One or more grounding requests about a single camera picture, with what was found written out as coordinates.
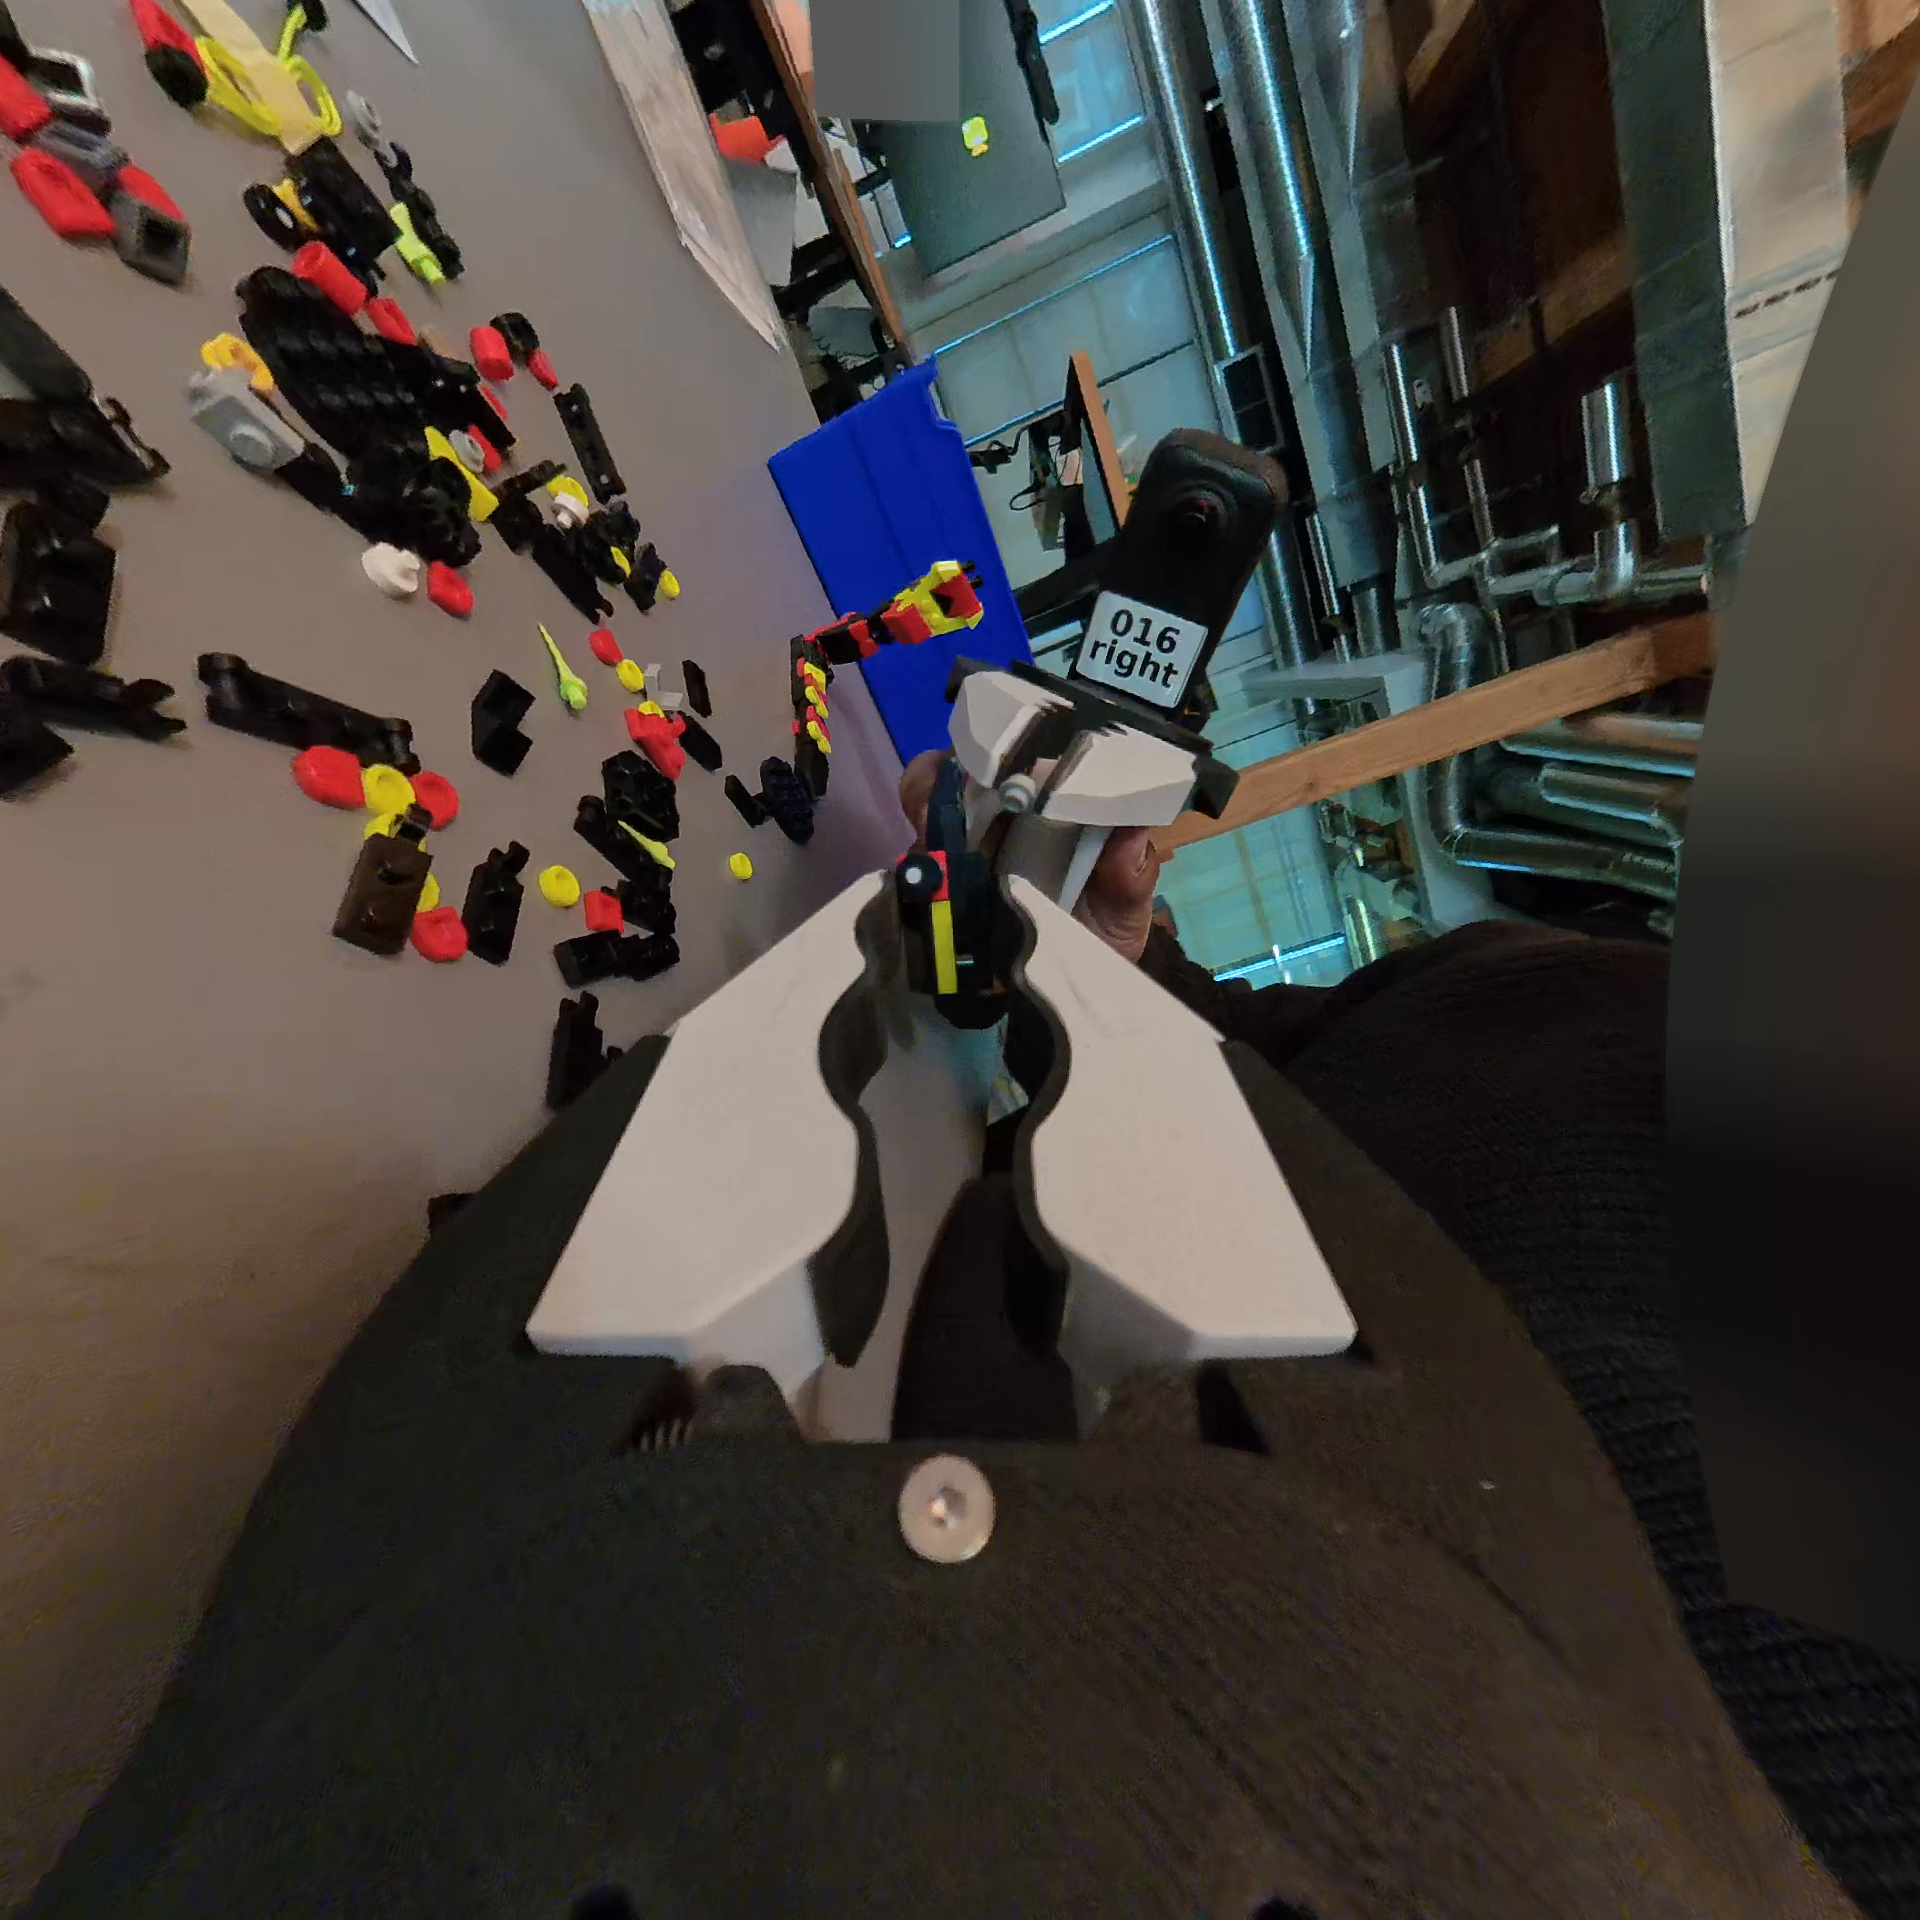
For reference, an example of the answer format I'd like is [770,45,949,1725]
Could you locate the wooden edged desk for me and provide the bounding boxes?
[1062,352,1137,553]

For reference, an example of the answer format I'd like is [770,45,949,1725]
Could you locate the printed paper sheet in plastic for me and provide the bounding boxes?
[586,0,789,350]

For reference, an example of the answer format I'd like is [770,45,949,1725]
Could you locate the black round lego plate assembly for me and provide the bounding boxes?
[724,757,818,841]

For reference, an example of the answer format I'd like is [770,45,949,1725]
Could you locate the person's right forearm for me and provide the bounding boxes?
[1143,914,1673,1247]

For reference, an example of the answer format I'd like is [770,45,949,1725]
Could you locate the dark monitor with yellow sticker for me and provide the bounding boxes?
[870,0,1069,279]

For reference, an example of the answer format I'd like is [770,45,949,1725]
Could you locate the small black red lego assembly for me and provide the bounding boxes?
[892,757,1014,1029]

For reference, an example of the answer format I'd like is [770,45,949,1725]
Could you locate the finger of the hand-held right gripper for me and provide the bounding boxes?
[949,666,1086,797]
[1035,730,1209,828]

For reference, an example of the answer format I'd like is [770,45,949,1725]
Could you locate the person's dark sweater torso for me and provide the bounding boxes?
[1289,1049,1920,1920]

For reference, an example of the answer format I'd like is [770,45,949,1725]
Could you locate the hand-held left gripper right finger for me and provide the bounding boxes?
[991,873,1359,1441]

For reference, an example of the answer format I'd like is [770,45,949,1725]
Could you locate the pile of loose lego pieces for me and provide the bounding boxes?
[0,0,751,1112]

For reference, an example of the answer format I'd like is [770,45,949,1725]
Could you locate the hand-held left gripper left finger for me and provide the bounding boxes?
[521,865,902,1441]

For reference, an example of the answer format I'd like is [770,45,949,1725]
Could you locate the long red yellow lego assembly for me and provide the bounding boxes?
[790,560,987,797]

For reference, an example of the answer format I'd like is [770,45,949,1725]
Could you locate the wooden beam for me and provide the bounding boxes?
[1161,607,1718,857]

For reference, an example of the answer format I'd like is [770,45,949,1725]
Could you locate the blue plastic bin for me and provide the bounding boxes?
[767,357,1038,767]

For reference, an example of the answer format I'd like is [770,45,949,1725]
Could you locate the person's right hand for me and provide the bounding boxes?
[897,749,1164,961]

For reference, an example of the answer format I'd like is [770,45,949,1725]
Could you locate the metal pipes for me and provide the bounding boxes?
[1141,0,1718,903]

